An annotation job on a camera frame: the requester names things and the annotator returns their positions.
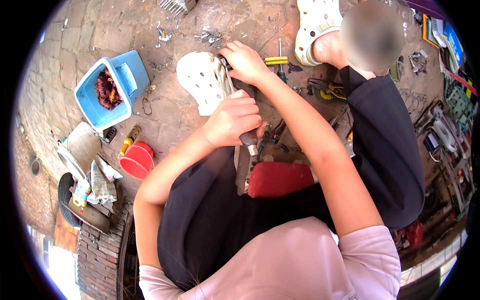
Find person's left hand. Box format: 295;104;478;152
202;89;263;149

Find person's right hand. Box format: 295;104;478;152
218;40;272;87

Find dark handled metal tool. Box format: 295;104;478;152
220;56;260;157

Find pile of hand tools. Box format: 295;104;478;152
259;118;294;154

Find flat grey metal bar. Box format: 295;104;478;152
234;145;257;196

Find red plastic stool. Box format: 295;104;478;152
247;161;316;199

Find heap of small metal bits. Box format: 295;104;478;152
193;30;226;47

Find yellow black pliers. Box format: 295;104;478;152
308;78;347;104

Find scattered metal scraps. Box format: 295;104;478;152
155;20;176;47

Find person's legs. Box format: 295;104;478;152
157;0;426;292

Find yellow tipped brass tool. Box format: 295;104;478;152
119;124;142;157

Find blue plastic bin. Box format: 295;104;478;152
74;50;151;132

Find red plastic cup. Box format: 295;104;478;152
118;142;155;181

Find toothed metal part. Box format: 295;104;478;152
157;0;197;16

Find small black part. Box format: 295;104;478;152
100;127;118;145

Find person's body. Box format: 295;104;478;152
133;161;402;300

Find crumpled plastic packets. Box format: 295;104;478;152
87;155;124;205

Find grey metal pot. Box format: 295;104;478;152
57;121;103;181

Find bundle of metal clips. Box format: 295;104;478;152
408;50;429;74

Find colourful glue tube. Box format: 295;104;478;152
72;179;92;214

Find rusty metal plate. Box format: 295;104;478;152
62;202;111;234

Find orange edged board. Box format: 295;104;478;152
422;14;441;49

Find black rubber tyre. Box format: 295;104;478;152
57;172;81;227

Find brick ledge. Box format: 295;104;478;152
77;204;132;300

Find blue printed packet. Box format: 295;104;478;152
442;22;465;68

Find heap of metal frames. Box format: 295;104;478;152
424;150;475;226

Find wooden board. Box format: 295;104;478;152
53;210;79;254

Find green handled screwdriver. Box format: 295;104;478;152
277;37;287;84

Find copper wire coil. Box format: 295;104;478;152
94;67;124;111

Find white appliance with cable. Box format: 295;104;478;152
423;110;465;162

